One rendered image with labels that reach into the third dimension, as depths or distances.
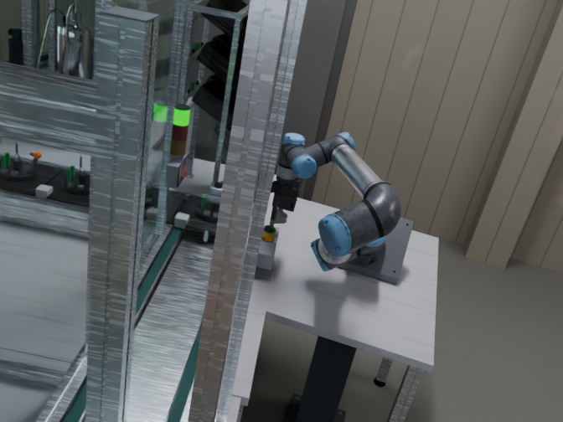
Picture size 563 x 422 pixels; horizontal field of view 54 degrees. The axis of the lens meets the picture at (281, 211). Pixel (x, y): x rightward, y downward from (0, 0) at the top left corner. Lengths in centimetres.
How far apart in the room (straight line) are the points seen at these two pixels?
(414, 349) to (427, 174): 273
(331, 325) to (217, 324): 122
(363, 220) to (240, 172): 98
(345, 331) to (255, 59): 141
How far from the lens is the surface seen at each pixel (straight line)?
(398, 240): 215
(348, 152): 176
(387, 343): 183
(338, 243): 148
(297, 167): 178
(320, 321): 183
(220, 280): 59
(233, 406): 150
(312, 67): 429
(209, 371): 67
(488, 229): 438
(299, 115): 439
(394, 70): 426
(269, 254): 191
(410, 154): 440
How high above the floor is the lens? 194
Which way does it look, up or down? 26 degrees down
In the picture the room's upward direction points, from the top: 12 degrees clockwise
